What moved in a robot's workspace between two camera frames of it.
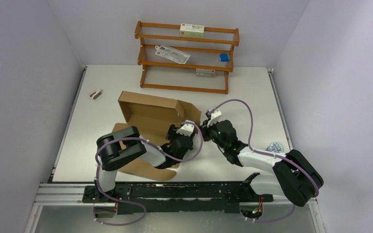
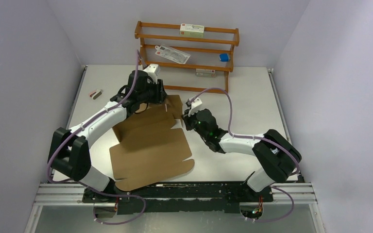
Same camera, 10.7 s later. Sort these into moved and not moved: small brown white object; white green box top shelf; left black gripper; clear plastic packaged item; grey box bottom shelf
Moved: left black gripper
Not moved: small brown white object; white green box top shelf; grey box bottom shelf; clear plastic packaged item
